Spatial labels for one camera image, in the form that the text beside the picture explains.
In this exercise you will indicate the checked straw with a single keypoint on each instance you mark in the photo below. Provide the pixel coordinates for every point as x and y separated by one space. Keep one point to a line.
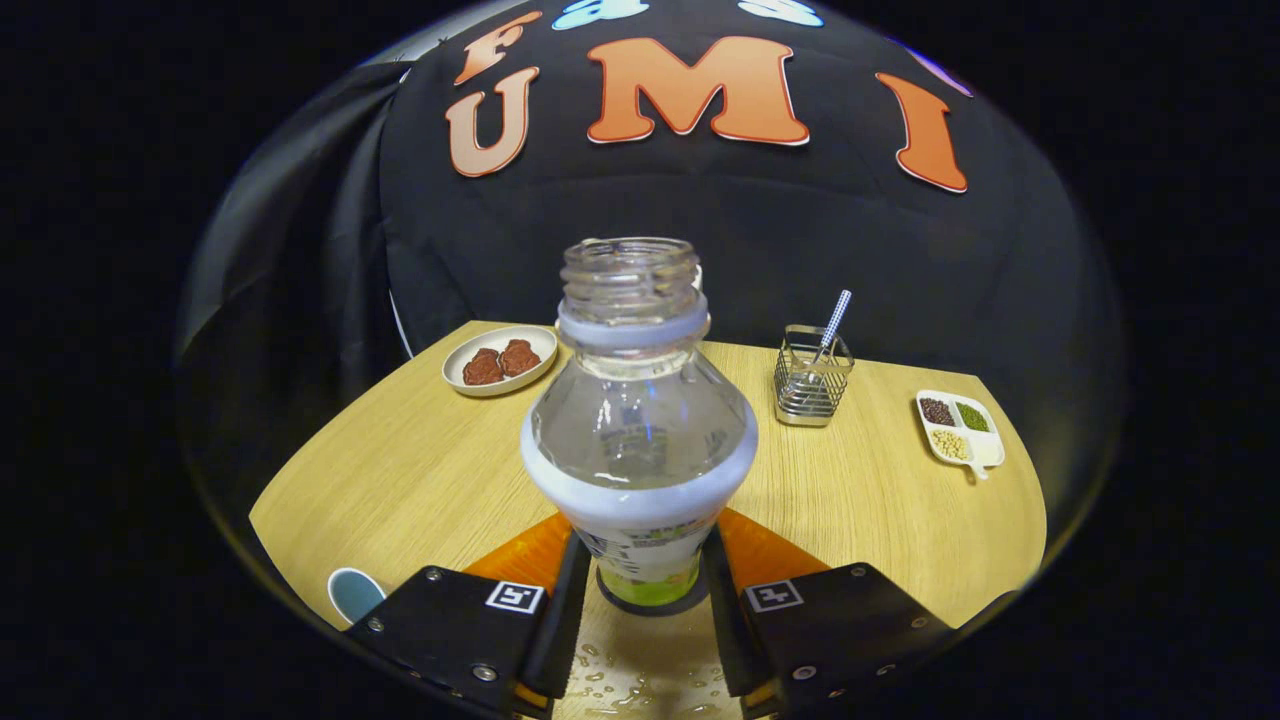
833 318

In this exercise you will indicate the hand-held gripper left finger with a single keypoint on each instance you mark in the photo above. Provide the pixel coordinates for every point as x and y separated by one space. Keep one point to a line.
570 620

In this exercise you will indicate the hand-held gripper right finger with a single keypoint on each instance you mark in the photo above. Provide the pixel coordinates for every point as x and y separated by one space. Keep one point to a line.
722 620

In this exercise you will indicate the wooden table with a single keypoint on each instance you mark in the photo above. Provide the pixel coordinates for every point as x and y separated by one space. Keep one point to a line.
880 520

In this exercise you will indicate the dark round coaster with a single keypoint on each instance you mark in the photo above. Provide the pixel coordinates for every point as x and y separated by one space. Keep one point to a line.
612 606

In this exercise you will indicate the white divided bean dish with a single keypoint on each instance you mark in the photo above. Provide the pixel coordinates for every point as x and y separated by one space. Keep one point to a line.
985 452

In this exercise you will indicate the clear plastic juice bottle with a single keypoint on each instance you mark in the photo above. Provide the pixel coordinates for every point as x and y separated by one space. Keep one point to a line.
640 440

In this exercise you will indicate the white cup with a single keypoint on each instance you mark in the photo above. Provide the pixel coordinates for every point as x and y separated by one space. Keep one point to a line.
355 595

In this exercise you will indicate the small white plate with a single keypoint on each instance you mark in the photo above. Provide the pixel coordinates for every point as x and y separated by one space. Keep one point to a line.
462 385

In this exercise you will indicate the red-brown food piece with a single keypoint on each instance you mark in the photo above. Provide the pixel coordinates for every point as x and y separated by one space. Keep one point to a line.
520 356
483 367

